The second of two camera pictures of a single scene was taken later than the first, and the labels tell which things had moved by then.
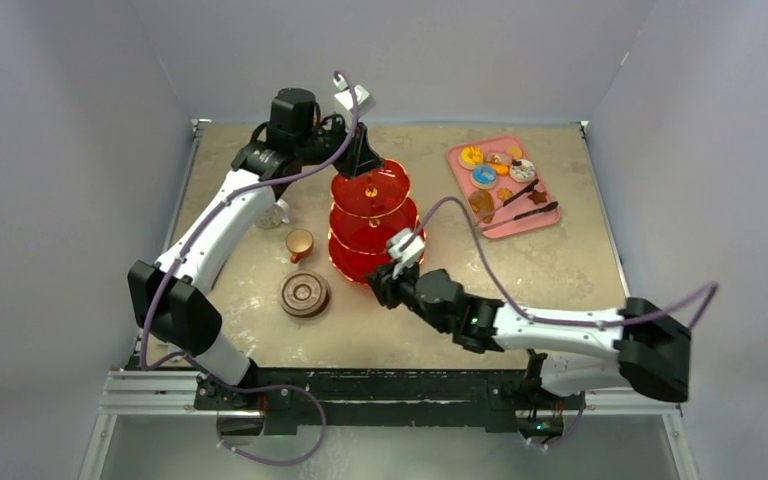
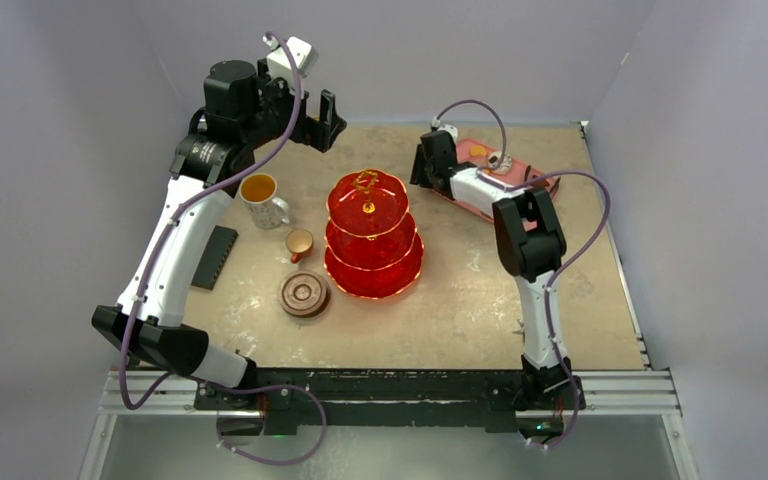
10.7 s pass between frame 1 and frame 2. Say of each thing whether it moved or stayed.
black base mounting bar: stayed
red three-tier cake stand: stayed
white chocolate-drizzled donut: moved
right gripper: moved
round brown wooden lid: stayed
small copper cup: stayed
